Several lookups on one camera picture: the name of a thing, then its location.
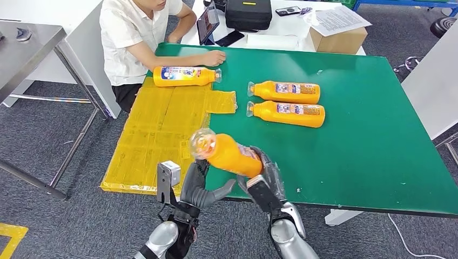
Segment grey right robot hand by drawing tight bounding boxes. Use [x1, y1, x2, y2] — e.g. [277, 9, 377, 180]
[237, 146, 286, 203]

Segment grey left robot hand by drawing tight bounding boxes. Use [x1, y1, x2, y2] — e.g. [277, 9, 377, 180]
[180, 159, 237, 210]

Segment person's right hand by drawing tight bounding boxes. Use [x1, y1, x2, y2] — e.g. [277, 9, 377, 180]
[202, 50, 227, 67]

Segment orange detergent bottle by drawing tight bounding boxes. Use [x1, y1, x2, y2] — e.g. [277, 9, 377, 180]
[247, 80, 321, 105]
[246, 100, 326, 128]
[153, 66, 223, 87]
[190, 128, 264, 179]

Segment black smartphone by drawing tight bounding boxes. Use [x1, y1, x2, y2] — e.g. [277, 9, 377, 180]
[215, 30, 245, 47]

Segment black tablet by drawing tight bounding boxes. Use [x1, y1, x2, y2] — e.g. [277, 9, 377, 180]
[196, 3, 220, 46]

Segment person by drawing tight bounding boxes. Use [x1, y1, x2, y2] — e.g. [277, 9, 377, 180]
[99, 0, 227, 113]

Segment black carrying case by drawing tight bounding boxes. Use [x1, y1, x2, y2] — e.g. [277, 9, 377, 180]
[224, 0, 273, 31]

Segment yellow taped cardboard mat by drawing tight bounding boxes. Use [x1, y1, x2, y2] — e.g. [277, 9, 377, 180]
[100, 77, 238, 196]

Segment white table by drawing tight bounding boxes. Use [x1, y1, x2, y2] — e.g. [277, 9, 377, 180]
[180, 0, 367, 57]

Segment white table leg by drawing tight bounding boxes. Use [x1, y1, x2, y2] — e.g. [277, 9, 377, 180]
[324, 209, 363, 227]

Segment black handheld device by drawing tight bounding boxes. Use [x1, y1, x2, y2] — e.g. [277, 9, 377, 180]
[274, 6, 302, 17]

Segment brown cardboard box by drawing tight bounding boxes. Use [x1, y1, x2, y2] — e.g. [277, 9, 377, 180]
[309, 26, 368, 55]

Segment printed paper sheet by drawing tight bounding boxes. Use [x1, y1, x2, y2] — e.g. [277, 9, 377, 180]
[304, 6, 373, 38]

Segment small metal part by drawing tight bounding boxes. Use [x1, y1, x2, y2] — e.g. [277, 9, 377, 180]
[15, 27, 32, 42]

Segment stainless steel table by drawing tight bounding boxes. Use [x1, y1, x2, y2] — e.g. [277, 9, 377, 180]
[0, 19, 109, 201]

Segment white board panel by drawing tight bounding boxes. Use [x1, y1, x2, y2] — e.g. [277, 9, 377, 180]
[401, 24, 458, 141]

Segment blue metal rack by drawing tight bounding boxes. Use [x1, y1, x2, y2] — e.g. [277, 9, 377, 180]
[352, 0, 458, 17]

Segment black round stool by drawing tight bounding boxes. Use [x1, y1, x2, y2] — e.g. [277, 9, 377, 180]
[429, 17, 458, 39]

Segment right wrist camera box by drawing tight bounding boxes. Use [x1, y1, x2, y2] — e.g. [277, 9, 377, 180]
[246, 175, 288, 215]

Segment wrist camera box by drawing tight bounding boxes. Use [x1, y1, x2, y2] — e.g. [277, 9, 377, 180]
[157, 160, 182, 208]
[246, 175, 288, 215]

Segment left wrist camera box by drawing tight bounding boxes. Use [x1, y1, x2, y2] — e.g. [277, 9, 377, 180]
[157, 160, 182, 208]

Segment white floor cable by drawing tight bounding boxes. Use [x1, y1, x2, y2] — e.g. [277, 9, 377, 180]
[387, 214, 447, 259]

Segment metal frame legs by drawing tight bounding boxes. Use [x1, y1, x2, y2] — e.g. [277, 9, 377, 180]
[434, 132, 458, 166]

